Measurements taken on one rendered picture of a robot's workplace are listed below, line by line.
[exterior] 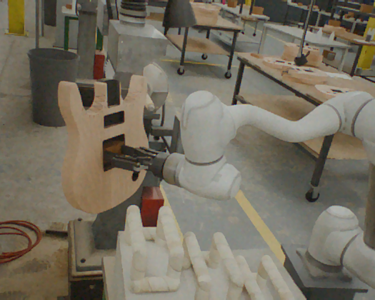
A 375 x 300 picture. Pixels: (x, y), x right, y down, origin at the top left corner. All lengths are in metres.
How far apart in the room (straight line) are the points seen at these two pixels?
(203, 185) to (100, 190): 0.36
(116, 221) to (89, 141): 1.17
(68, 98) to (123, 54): 0.44
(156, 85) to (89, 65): 3.54
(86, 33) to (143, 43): 3.80
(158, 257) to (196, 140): 0.31
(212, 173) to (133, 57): 0.63
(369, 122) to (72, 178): 0.86
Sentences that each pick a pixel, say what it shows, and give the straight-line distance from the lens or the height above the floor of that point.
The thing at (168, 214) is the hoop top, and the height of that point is 1.21.
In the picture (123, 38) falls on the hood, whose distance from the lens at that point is 1.53.
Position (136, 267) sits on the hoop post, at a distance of 0.97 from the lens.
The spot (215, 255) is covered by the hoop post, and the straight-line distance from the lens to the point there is 1.22.
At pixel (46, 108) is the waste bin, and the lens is 4.66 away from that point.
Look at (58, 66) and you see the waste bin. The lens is 4.50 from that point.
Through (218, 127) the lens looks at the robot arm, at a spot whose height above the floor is 1.44.
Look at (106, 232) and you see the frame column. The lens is 2.40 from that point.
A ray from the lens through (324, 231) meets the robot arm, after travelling 1.82.
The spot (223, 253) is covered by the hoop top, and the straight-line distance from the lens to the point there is 1.13.
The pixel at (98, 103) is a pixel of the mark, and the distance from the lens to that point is 1.27.
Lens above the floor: 1.79
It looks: 23 degrees down
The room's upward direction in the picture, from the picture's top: 10 degrees clockwise
